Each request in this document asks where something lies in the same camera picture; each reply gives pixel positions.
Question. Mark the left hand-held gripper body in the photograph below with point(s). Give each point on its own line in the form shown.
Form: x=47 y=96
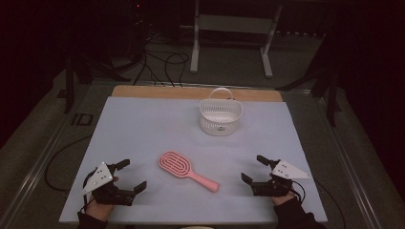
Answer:
x=108 y=192

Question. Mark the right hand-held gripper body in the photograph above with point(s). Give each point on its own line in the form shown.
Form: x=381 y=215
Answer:
x=273 y=188

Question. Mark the pink hairbrush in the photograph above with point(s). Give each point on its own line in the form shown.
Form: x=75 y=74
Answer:
x=175 y=162

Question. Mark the person's right hand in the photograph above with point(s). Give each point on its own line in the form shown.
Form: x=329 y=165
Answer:
x=282 y=199

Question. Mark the person's left hand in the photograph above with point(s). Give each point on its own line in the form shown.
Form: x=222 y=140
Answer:
x=99 y=211

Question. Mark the pale table mat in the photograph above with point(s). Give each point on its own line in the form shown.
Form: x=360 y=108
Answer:
x=143 y=133

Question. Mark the white plastic basket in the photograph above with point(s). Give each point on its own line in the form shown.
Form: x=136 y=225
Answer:
x=219 y=129

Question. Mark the black tripod stand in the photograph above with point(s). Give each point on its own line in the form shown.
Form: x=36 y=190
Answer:
x=331 y=95
x=70 y=82

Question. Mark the metal-legged desk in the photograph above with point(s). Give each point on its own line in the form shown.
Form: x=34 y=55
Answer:
x=235 y=24

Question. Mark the dark equipment rack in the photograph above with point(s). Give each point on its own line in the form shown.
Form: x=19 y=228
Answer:
x=137 y=25

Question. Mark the black floor bracket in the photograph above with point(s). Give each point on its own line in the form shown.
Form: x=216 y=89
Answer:
x=82 y=119

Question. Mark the metal floor rail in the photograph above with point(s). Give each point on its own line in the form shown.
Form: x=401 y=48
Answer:
x=38 y=165
x=350 y=165

